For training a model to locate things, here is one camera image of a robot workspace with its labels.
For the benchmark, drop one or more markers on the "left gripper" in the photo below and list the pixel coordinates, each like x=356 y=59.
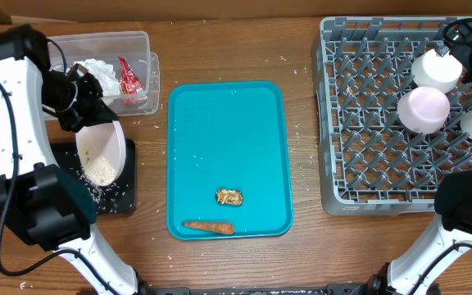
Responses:
x=94 y=106

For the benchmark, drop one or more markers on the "white tissue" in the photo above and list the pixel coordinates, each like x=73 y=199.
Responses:
x=105 y=75

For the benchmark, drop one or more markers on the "large white plate with rice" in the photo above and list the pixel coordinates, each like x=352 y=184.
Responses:
x=106 y=140

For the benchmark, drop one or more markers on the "red snack wrapper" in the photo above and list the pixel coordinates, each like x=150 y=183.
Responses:
x=130 y=84

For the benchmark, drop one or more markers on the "small white bowl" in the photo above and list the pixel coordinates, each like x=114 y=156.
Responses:
x=423 y=110

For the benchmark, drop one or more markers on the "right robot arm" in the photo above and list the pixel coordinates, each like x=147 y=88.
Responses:
x=449 y=235

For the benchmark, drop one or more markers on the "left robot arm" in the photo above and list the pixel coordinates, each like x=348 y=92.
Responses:
x=41 y=203

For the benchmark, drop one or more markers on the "clear plastic waste bin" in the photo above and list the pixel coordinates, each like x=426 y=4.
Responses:
x=133 y=46

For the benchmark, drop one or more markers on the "grey dishwasher rack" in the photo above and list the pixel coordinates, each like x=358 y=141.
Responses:
x=370 y=164

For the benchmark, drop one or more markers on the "pile of white rice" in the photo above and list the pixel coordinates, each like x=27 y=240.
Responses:
x=99 y=171

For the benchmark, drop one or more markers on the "black plastic tray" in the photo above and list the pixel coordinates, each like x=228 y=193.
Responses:
x=116 y=198

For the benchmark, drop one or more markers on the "brown cardboard backdrop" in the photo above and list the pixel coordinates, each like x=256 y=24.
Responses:
x=128 y=10

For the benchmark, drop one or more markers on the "teal plastic serving tray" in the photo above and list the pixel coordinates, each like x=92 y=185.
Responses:
x=228 y=135

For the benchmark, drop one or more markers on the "walnut food scrap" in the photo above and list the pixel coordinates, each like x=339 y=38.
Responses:
x=229 y=197

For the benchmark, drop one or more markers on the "carrot piece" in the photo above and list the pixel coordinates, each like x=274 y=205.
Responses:
x=213 y=227

